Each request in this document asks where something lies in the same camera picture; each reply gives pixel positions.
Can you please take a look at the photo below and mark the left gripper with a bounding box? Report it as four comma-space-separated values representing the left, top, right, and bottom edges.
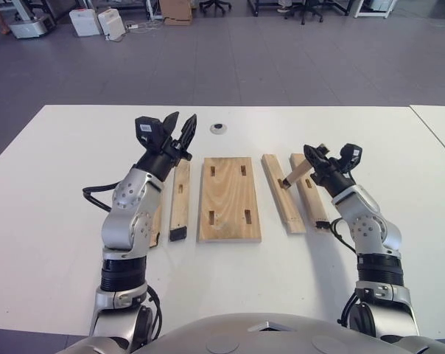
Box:
136, 111, 199, 182

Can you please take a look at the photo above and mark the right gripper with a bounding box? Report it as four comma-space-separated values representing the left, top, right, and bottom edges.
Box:
303, 144, 357, 197

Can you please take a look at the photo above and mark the wooden cross bar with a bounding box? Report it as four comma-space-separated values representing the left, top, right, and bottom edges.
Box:
282, 144, 329, 190

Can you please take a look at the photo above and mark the wooden leg with black cap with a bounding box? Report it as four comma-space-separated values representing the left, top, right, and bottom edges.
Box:
168, 159, 192, 243

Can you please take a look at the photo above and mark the wooden seat board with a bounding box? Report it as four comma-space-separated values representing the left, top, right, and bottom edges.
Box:
196, 156, 264, 245

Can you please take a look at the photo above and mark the cardboard box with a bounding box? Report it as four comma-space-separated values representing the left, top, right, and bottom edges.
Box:
159, 0, 193, 27

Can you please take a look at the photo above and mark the white box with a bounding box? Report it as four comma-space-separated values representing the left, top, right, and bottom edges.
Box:
69, 8, 100, 38
97, 7, 127, 41

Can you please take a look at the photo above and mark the black office chair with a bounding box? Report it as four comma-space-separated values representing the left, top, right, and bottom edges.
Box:
284, 0, 325, 27
197, 0, 224, 16

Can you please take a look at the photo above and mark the white machine base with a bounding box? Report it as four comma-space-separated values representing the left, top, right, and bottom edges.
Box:
7, 14, 57, 40

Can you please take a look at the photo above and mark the robot body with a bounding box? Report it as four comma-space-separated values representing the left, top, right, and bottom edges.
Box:
64, 312, 445, 354

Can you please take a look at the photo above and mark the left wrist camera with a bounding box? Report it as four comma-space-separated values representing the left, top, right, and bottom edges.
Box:
134, 116, 165, 153

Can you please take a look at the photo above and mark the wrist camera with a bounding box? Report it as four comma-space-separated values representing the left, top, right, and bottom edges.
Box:
337, 143, 364, 173
134, 116, 165, 153

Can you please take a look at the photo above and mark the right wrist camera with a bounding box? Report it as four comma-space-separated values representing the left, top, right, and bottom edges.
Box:
337, 143, 364, 173

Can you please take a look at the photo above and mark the black cable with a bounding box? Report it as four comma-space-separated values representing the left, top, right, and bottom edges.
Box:
326, 216, 357, 254
82, 182, 121, 214

